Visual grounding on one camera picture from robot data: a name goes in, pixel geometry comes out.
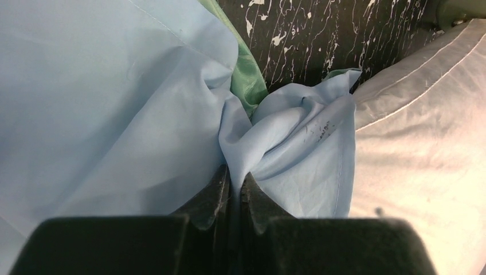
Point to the light blue pillowcase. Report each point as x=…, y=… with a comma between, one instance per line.
x=125, y=108

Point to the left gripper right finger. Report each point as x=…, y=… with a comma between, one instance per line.
x=274, y=242

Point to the green patterned satin pillowcase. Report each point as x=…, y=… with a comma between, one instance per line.
x=247, y=81

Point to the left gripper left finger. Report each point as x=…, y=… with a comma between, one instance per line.
x=191, y=240

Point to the white pillow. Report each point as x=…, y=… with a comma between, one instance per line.
x=420, y=147

